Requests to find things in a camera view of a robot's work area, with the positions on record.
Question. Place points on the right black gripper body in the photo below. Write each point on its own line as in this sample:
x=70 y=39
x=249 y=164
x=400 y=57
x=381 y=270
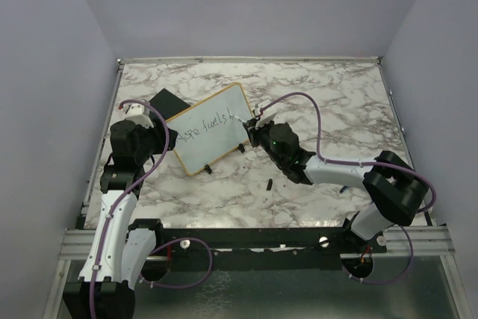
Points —
x=261 y=135

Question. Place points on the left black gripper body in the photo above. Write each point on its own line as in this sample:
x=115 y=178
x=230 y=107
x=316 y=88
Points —
x=157 y=137

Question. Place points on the black marker pen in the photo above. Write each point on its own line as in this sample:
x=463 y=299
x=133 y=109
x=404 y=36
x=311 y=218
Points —
x=239 y=119

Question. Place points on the yellow framed whiteboard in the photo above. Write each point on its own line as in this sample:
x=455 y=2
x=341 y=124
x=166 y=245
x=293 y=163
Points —
x=207 y=131

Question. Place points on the black marker cap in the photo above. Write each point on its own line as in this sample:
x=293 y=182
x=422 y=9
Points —
x=269 y=185

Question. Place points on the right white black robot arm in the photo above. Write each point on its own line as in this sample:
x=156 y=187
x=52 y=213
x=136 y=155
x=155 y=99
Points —
x=396 y=191

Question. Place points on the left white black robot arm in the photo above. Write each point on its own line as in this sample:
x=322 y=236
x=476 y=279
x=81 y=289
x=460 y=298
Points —
x=105 y=285

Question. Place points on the black rectangular pad upper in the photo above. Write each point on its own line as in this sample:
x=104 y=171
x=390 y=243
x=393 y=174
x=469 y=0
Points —
x=168 y=104

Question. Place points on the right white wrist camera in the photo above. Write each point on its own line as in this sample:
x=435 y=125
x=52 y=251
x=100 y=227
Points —
x=263 y=113

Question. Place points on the black mounting rail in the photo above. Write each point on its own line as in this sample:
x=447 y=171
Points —
x=258 y=249

